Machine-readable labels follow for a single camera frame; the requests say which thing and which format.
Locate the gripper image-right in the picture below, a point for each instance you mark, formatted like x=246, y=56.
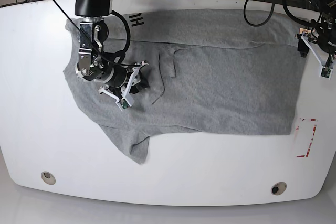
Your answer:
x=307, y=43

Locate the left table cable grommet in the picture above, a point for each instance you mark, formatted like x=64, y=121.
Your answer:
x=48, y=178

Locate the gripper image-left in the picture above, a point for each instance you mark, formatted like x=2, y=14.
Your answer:
x=123, y=82

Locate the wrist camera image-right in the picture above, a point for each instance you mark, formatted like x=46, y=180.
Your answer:
x=326, y=72

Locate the table cable grommet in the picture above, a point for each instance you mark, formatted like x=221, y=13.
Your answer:
x=48, y=178
x=278, y=188

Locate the grey t-shirt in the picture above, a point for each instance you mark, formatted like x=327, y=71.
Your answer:
x=208, y=71

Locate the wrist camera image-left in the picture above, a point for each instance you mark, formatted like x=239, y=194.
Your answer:
x=124, y=104

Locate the red tape rectangle marking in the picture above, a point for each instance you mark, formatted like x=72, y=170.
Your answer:
x=304, y=135

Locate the right table cable grommet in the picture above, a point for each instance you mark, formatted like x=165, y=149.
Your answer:
x=278, y=188

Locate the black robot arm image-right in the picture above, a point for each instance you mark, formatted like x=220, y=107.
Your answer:
x=317, y=36

